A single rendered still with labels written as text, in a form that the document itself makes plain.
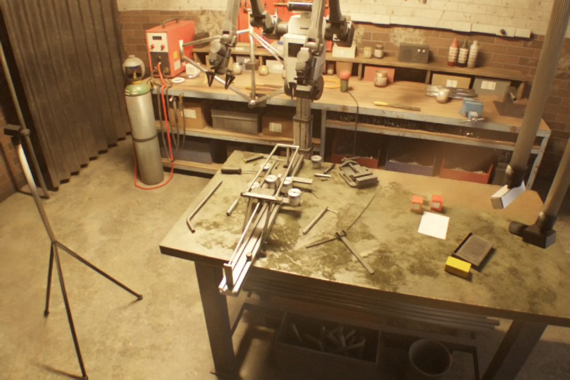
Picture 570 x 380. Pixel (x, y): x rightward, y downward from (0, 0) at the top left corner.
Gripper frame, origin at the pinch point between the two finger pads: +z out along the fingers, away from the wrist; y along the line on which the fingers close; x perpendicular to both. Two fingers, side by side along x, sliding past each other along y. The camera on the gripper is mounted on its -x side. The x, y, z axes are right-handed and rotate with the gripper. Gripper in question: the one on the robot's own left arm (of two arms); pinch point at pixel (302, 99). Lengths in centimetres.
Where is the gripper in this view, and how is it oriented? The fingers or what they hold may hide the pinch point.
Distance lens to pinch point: 180.7
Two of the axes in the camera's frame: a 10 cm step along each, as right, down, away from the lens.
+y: 9.1, 2.0, -3.5
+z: -2.0, 9.8, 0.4
